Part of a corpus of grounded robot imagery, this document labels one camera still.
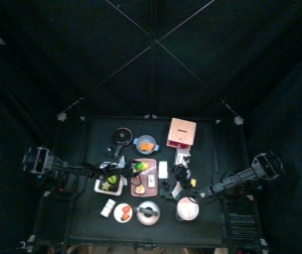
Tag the small yellow toy piece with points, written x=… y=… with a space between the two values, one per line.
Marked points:
x=193 y=182

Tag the white rectangular block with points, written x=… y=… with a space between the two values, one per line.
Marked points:
x=163 y=169

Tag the orange toy food piece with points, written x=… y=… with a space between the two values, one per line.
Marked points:
x=147 y=147

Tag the grey plate with food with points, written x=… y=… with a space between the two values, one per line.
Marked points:
x=149 y=213

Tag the green toy vegetable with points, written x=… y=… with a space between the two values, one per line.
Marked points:
x=112 y=179

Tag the orange toy tomato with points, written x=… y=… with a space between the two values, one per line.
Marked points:
x=125 y=216
x=126 y=209

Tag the pink tray with food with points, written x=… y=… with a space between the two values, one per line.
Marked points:
x=145 y=187

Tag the yellow green toy corn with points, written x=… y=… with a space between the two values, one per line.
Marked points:
x=141 y=166

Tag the blue grey bowl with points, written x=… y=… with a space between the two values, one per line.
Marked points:
x=146 y=144

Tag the white round plate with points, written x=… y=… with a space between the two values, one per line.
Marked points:
x=123 y=213

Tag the white pink toy pot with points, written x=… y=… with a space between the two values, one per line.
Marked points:
x=187 y=209

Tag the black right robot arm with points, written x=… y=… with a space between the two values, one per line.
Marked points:
x=246 y=175

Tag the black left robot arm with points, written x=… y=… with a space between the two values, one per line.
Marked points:
x=47 y=162

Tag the white packet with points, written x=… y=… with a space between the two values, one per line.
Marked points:
x=108 y=208

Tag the yellow star toy food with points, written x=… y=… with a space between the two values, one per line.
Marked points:
x=106 y=186

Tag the pink cardboard box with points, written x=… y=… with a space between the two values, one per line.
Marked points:
x=181 y=133

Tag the yellow toy food piece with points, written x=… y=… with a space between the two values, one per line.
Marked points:
x=139 y=189

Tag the white square tray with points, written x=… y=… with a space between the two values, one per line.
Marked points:
x=110 y=188

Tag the black toy frying pan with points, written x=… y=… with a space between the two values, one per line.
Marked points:
x=121 y=136

